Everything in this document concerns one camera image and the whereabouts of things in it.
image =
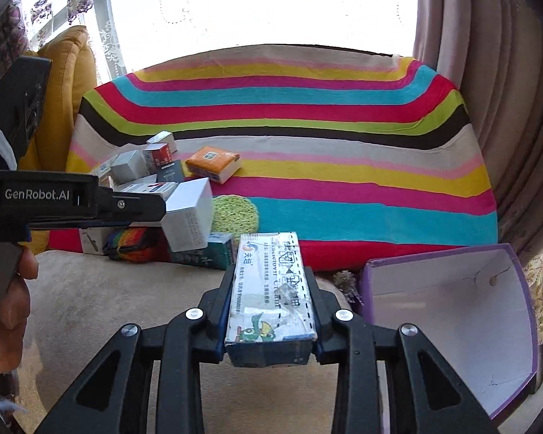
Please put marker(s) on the rainbow striped pouch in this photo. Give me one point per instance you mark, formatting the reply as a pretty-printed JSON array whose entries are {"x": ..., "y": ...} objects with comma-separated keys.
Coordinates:
[{"x": 129, "y": 244}]

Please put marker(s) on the person's left hand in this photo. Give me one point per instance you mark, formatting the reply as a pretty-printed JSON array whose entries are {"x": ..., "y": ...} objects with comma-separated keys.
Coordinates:
[{"x": 11, "y": 339}]

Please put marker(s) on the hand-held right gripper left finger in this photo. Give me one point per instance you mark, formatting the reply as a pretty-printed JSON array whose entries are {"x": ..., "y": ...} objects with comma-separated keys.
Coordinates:
[{"x": 215, "y": 325}]

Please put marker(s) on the green round crochet mat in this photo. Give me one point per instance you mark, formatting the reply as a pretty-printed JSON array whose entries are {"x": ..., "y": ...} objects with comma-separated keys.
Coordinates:
[{"x": 235, "y": 214}]

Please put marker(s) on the white box with red label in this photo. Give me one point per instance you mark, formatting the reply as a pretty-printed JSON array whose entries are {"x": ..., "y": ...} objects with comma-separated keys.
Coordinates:
[{"x": 147, "y": 188}]

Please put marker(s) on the white and blue medicine box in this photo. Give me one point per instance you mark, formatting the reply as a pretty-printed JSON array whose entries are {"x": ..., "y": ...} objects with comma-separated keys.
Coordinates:
[{"x": 271, "y": 289}]

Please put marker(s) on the brown patterned curtain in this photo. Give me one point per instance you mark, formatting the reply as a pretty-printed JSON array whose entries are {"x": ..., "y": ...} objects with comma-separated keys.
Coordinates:
[{"x": 5, "y": 40}]

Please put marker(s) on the teal green box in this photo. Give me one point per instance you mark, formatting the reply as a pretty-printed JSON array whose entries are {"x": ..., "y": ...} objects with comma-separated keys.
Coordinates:
[{"x": 217, "y": 253}]

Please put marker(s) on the white box with black print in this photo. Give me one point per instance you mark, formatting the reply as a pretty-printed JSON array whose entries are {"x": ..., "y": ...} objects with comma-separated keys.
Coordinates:
[{"x": 93, "y": 240}]

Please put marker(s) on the white lace curtain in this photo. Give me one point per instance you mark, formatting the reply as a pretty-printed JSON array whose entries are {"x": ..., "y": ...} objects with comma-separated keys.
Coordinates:
[{"x": 253, "y": 4}]

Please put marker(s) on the red and white tissue packet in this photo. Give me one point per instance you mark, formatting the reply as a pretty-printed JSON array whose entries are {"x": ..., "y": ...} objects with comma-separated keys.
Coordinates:
[{"x": 157, "y": 154}]

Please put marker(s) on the small white box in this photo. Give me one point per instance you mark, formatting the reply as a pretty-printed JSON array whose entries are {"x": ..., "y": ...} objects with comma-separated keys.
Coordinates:
[{"x": 163, "y": 139}]

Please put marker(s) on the yellow cushion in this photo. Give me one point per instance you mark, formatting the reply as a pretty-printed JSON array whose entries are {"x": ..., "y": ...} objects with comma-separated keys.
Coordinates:
[{"x": 72, "y": 86}]

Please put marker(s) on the rainbow striped blanket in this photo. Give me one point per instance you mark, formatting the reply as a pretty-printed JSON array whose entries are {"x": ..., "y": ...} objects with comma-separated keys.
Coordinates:
[{"x": 298, "y": 153}]

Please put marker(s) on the dried lavender bunch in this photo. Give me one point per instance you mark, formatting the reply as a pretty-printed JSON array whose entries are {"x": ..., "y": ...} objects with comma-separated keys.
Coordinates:
[{"x": 348, "y": 285}]

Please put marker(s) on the beige sofa cushion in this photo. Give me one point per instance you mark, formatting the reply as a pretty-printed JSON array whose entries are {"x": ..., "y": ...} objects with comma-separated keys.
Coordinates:
[{"x": 118, "y": 298}]

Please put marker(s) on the black applicator box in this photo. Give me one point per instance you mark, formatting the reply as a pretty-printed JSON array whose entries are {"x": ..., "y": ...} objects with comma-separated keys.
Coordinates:
[{"x": 172, "y": 172}]

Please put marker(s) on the orange tissue packet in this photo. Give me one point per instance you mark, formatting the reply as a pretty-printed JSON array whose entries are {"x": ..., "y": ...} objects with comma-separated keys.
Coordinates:
[{"x": 212, "y": 162}]

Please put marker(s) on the pink pleated curtain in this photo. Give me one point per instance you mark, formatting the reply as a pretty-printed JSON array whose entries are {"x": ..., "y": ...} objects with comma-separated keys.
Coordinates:
[{"x": 493, "y": 54}]

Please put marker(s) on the silver foil box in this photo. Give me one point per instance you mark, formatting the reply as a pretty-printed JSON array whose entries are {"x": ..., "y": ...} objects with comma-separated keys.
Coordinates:
[{"x": 128, "y": 167}]

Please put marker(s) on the plain white carton box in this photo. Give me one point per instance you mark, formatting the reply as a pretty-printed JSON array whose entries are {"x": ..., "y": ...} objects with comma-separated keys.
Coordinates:
[{"x": 188, "y": 217}]

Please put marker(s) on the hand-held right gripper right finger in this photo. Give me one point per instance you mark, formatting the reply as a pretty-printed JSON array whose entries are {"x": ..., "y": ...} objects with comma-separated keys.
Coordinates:
[{"x": 328, "y": 325}]

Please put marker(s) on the purple cardboard box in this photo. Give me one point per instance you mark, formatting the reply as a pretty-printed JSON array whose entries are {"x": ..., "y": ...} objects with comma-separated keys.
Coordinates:
[{"x": 452, "y": 316}]

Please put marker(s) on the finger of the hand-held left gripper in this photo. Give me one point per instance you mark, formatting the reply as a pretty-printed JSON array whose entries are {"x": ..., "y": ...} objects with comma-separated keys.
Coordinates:
[{"x": 136, "y": 208}]

